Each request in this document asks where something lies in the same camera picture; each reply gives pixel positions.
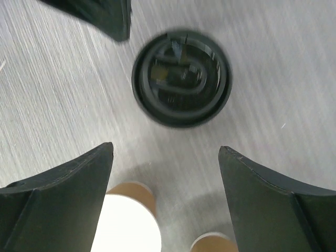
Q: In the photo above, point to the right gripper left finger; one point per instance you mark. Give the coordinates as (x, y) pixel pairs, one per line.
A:
(58, 209)

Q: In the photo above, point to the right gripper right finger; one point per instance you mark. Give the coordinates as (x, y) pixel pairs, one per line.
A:
(273, 212)

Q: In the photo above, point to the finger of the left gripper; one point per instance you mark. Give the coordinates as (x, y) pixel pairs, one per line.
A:
(112, 17)

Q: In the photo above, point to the stack of paper cups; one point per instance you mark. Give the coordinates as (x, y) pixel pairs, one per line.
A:
(213, 242)

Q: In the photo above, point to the black coffee cup lid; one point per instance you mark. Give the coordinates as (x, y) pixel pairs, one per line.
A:
(181, 78)

